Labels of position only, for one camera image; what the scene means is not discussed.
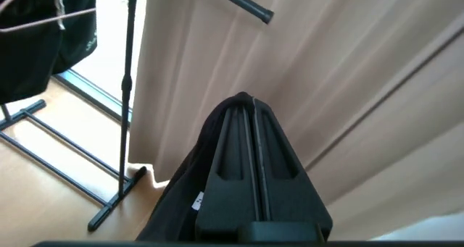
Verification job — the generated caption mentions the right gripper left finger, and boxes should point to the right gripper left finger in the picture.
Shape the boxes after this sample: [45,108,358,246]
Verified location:
[194,105,260,240]

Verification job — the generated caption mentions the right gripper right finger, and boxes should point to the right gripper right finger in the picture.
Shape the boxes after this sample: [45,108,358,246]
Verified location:
[252,97,334,240]

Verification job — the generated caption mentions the black garment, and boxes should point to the black garment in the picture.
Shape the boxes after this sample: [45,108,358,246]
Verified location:
[136,91,255,242]

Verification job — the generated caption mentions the black shorts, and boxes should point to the black shorts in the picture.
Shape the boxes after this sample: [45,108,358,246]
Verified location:
[0,0,99,105]

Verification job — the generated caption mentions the pink clothes hanger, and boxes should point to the pink clothes hanger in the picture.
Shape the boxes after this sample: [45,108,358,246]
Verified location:
[0,0,97,34]

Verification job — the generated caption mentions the black clothes rack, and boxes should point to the black clothes rack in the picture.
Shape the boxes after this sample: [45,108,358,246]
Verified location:
[0,0,275,233]

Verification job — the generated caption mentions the beige curtain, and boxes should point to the beige curtain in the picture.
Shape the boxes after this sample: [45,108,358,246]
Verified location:
[128,0,464,241]

